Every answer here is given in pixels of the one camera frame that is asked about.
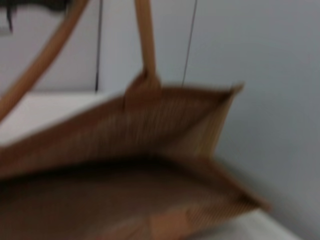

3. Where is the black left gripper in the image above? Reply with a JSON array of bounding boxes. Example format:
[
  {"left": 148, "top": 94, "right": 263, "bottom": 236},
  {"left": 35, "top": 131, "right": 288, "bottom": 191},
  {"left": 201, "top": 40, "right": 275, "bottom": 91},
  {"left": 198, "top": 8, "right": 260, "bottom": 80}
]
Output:
[{"left": 0, "top": 0, "right": 73, "bottom": 33}]

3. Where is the brown woven handbag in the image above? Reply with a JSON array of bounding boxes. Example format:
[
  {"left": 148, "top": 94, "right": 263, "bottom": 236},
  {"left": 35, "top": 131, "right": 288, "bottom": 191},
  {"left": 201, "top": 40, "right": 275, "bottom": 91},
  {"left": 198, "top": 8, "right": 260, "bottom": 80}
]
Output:
[{"left": 0, "top": 0, "right": 272, "bottom": 240}]

